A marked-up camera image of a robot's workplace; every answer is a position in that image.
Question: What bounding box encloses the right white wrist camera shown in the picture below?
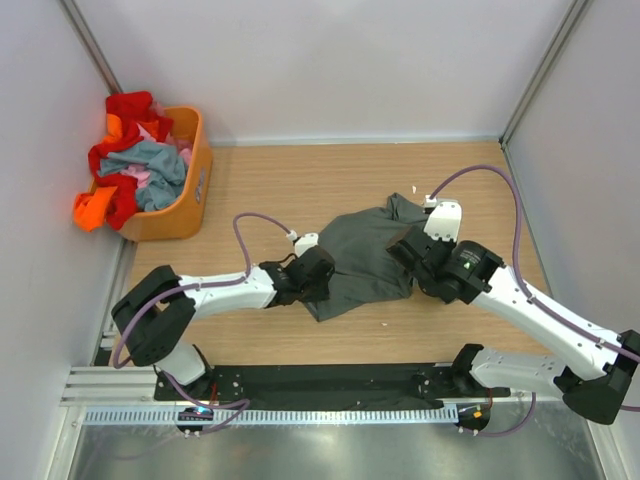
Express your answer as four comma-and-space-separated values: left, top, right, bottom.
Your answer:
423, 196, 462, 243

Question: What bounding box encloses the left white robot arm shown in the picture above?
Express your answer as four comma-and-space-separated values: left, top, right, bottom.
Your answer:
111, 246, 335, 400

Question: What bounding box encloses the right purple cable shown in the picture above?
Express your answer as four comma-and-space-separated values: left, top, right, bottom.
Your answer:
429, 164, 640, 439

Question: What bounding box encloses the dark grey t shirt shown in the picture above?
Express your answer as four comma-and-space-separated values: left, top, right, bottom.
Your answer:
305, 193, 428, 322

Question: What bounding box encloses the aluminium rail frame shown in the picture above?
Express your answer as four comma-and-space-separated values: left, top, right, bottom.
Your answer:
59, 329, 609, 407

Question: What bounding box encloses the slotted cable duct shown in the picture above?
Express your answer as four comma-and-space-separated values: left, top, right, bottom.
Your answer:
83, 404, 458, 426

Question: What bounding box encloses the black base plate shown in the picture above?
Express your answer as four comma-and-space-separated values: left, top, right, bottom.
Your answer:
185, 363, 511, 411

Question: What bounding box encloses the blue grey t shirt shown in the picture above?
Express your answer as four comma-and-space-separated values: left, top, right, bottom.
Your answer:
99, 141, 188, 212

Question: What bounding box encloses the red t shirt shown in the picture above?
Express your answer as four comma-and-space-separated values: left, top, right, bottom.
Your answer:
105, 91, 173, 226

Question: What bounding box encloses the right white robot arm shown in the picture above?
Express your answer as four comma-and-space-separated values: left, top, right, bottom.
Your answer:
386, 227, 639, 425

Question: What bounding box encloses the pink t shirt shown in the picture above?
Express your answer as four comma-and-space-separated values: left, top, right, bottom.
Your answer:
121, 101, 193, 189

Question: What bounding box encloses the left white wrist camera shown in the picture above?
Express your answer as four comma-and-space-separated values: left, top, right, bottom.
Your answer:
286, 230, 319, 257

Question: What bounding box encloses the orange plastic basket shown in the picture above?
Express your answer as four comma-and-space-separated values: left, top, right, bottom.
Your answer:
117, 106, 213, 242

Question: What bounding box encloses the orange t shirt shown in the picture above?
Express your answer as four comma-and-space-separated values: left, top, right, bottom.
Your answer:
73, 113, 123, 232

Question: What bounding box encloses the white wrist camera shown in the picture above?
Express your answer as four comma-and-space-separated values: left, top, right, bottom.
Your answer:
286, 230, 319, 257
423, 196, 462, 243

